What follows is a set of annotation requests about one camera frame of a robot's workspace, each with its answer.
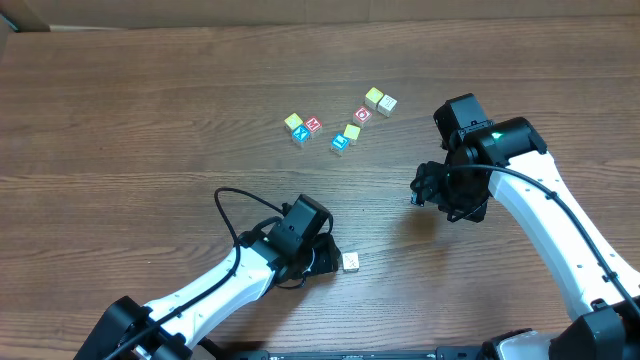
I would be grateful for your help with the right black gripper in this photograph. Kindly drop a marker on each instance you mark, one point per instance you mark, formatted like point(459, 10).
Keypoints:
point(426, 183)

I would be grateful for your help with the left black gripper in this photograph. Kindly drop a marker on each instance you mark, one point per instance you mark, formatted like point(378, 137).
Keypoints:
point(327, 257)

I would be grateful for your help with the wood block red bone face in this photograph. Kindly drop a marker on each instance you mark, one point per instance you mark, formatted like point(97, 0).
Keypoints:
point(350, 262)

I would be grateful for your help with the blue L block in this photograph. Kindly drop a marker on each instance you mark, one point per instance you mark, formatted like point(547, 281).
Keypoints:
point(339, 144)

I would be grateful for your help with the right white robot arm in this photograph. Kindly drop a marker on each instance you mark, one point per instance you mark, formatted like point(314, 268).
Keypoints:
point(510, 162)

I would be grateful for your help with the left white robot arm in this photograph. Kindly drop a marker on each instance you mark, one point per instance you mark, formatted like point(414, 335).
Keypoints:
point(282, 251)

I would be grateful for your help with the plain wood block top right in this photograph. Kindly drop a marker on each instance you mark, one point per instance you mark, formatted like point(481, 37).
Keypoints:
point(386, 105)

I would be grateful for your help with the yellow C block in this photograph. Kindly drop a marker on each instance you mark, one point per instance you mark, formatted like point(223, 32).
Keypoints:
point(352, 133)

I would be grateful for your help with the red O block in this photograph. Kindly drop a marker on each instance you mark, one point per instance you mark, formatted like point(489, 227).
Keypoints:
point(362, 116)

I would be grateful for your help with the yellow block top right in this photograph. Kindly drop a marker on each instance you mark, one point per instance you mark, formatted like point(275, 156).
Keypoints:
point(373, 97)

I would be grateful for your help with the blue X block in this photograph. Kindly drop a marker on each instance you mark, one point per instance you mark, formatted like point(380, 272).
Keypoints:
point(300, 135)

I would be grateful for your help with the red M block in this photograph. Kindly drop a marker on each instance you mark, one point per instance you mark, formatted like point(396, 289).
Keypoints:
point(314, 125)

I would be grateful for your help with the yellow block left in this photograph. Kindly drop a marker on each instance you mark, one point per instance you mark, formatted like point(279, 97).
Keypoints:
point(292, 122)

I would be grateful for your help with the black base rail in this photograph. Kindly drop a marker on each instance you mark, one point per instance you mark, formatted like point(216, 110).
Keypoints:
point(207, 350)

